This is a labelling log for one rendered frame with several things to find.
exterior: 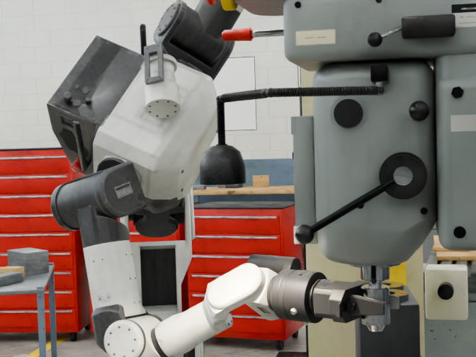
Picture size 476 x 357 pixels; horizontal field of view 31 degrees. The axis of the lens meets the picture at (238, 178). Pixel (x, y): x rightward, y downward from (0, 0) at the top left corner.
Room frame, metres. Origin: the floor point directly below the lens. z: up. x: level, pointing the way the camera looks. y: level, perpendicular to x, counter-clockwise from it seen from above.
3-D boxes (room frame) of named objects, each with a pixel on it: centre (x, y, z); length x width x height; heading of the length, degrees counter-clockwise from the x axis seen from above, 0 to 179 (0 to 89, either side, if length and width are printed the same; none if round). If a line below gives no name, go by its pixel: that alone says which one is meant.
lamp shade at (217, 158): (1.36, 0.02, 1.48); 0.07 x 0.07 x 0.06
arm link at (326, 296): (1.47, -0.15, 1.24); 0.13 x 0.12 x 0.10; 145
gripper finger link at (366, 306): (1.39, -0.20, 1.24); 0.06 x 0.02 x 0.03; 55
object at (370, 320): (1.42, -0.22, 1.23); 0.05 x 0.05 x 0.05
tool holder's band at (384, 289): (1.42, -0.22, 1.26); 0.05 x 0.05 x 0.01
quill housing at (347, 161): (1.41, -0.22, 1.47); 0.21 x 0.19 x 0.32; 168
